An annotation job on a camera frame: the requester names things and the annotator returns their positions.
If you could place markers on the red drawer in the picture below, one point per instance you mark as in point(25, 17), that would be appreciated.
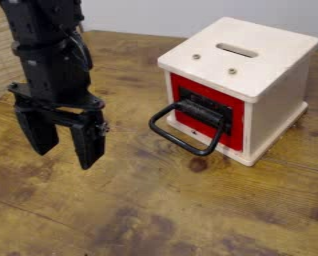
point(208, 109)

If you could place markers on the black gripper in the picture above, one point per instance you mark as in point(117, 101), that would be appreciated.
point(55, 97)

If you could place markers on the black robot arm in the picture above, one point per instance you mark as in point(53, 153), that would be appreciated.
point(43, 22)

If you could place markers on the white wooden box cabinet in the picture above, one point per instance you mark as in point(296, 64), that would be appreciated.
point(253, 62)

